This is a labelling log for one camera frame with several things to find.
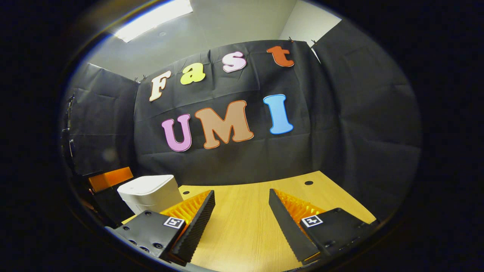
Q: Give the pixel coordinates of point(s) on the wooden desktop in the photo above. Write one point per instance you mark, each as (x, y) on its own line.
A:
(245, 211)

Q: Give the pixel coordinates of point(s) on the white desktop garbage bin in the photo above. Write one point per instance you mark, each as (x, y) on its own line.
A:
(151, 190)

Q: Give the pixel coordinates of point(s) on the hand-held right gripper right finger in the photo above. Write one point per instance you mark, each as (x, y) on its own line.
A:
(287, 228)

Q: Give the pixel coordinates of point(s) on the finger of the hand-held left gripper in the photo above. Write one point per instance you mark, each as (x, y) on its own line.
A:
(111, 178)

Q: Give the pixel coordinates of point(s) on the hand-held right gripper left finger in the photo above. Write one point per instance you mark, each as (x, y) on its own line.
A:
(196, 226)

